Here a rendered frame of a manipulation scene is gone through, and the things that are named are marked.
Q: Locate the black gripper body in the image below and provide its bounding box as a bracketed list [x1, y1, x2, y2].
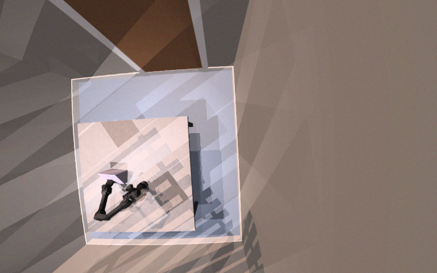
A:
[131, 183, 145, 191]

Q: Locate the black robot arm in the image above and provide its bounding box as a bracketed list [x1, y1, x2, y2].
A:
[93, 179, 141, 221]

